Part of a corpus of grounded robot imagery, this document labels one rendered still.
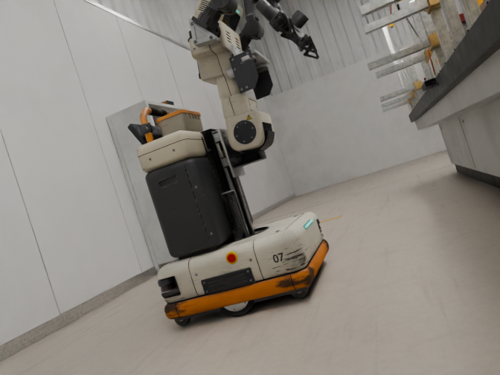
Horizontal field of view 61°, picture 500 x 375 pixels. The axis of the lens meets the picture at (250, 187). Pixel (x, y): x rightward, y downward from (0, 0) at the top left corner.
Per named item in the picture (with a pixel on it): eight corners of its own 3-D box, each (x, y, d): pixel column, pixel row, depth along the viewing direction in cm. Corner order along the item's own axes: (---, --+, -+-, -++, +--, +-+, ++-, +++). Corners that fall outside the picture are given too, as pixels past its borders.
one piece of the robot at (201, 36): (193, 45, 175) (188, 18, 175) (198, 47, 180) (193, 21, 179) (215, 39, 172) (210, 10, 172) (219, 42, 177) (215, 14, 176)
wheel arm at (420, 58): (377, 79, 217) (374, 71, 217) (377, 80, 220) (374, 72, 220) (468, 45, 203) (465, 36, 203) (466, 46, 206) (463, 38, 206)
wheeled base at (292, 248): (165, 326, 182) (147, 271, 183) (219, 281, 243) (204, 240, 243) (315, 291, 162) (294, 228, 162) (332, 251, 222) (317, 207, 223)
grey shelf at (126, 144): (157, 274, 398) (106, 117, 399) (197, 251, 483) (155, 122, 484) (198, 263, 384) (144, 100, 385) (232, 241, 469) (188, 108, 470)
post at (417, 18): (438, 92, 213) (408, 1, 213) (437, 93, 216) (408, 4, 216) (445, 89, 211) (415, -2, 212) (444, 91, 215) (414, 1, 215)
